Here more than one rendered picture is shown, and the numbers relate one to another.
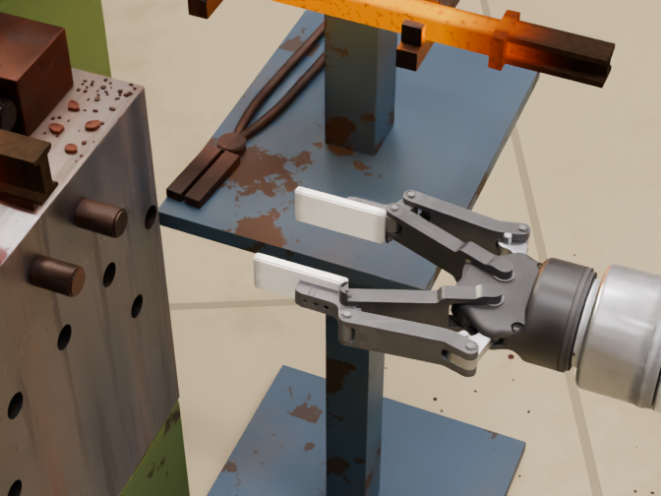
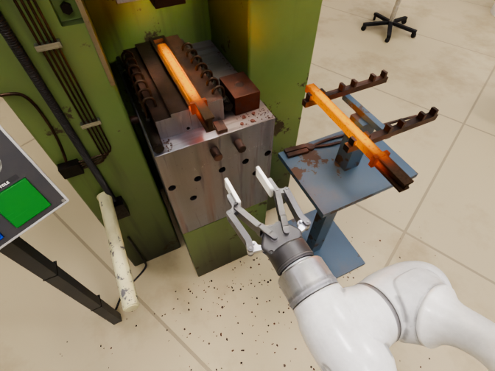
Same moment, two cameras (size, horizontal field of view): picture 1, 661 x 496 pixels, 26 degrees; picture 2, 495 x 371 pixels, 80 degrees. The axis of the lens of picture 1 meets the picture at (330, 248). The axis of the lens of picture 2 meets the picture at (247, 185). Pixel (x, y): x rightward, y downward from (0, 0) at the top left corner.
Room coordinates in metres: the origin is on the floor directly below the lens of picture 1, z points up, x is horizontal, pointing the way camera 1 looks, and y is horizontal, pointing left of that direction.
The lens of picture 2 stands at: (0.46, -0.25, 1.51)
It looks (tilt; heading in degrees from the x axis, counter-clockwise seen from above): 53 degrees down; 42
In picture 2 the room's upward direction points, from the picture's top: straight up
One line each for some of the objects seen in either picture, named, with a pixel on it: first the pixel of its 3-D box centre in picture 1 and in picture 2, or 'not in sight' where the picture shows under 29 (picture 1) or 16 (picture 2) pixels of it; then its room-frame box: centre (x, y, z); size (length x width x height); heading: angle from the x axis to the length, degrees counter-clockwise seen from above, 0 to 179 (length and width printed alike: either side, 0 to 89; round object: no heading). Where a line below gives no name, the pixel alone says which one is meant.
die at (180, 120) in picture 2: not in sight; (169, 79); (0.92, 0.51, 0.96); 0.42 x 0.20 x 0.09; 68
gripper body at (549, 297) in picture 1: (521, 304); (284, 245); (0.69, -0.13, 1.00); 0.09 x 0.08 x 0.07; 68
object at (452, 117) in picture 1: (359, 140); (345, 164); (1.23, -0.03, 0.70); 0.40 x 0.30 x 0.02; 157
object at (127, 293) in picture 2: not in sight; (116, 245); (0.49, 0.36, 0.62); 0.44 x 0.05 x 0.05; 68
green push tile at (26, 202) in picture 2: not in sight; (20, 202); (0.40, 0.33, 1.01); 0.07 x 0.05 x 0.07; 3
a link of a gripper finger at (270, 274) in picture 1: (300, 282); (232, 193); (0.71, 0.02, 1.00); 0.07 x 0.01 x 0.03; 68
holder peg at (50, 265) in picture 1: (57, 276); (216, 153); (0.85, 0.23, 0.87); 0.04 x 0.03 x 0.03; 68
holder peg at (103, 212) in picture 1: (100, 217); (239, 145); (0.92, 0.20, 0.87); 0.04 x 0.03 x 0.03; 68
